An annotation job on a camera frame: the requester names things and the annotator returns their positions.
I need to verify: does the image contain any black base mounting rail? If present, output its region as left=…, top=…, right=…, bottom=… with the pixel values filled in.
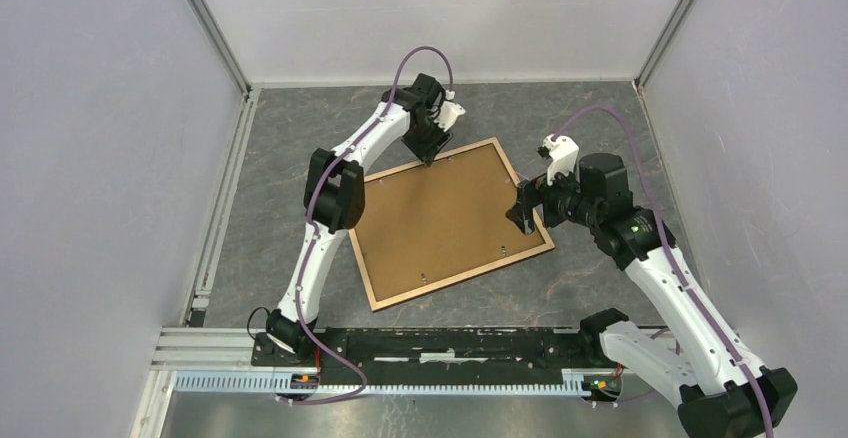
left=251, top=327, right=616, bottom=387

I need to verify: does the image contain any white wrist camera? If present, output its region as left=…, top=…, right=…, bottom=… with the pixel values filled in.
left=434, top=90, right=466, bottom=132
left=539, top=134, right=579, bottom=186

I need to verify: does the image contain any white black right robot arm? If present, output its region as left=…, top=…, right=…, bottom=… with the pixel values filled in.
left=506, top=153, right=798, bottom=437

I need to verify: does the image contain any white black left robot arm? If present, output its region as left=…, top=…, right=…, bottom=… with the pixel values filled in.
left=266, top=74, right=465, bottom=366

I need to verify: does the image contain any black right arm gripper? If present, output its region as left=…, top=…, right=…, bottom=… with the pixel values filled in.
left=505, top=158, right=601, bottom=235

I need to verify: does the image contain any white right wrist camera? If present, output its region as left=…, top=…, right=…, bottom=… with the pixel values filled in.
left=539, top=134, right=579, bottom=186

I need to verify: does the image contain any brown backing board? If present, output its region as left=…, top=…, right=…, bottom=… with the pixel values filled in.
left=353, top=144, right=549, bottom=304

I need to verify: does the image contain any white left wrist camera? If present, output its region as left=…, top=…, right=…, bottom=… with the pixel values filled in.
left=434, top=90, right=466, bottom=132

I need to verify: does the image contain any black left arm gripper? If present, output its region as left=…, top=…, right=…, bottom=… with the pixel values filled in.
left=402, top=113, right=454, bottom=168

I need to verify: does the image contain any light wooden picture frame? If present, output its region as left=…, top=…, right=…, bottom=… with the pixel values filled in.
left=347, top=136, right=556, bottom=313

